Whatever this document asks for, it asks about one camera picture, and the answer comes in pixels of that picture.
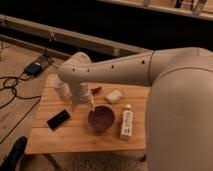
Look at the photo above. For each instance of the black power adapter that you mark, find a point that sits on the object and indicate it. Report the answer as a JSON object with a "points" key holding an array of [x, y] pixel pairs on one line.
{"points": [[33, 69]]}

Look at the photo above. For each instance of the black phone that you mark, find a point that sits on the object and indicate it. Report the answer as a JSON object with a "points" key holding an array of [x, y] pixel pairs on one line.
{"points": [[58, 119]]}

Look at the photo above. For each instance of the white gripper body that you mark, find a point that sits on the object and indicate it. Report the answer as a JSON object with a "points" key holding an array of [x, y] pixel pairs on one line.
{"points": [[80, 93]]}

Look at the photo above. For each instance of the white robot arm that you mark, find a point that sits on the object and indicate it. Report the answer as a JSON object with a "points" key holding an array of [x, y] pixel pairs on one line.
{"points": [[179, 110]]}

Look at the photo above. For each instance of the black shoe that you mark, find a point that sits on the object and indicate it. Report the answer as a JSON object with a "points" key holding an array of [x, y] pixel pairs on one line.
{"points": [[17, 151]]}

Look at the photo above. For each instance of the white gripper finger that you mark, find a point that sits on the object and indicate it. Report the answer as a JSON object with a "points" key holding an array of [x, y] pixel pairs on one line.
{"points": [[92, 105], [74, 106]]}

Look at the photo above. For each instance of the brown sausage toy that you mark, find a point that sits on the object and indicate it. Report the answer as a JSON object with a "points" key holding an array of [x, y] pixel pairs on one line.
{"points": [[96, 90]]}

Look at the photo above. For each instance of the white bottle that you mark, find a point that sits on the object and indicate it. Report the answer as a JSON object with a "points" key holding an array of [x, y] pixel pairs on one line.
{"points": [[127, 118]]}

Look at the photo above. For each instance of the purple bowl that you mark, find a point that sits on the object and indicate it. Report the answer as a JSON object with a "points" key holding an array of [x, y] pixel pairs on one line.
{"points": [[101, 119]]}

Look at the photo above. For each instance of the white plastic cup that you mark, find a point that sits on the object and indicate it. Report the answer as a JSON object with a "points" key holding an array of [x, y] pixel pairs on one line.
{"points": [[60, 88]]}

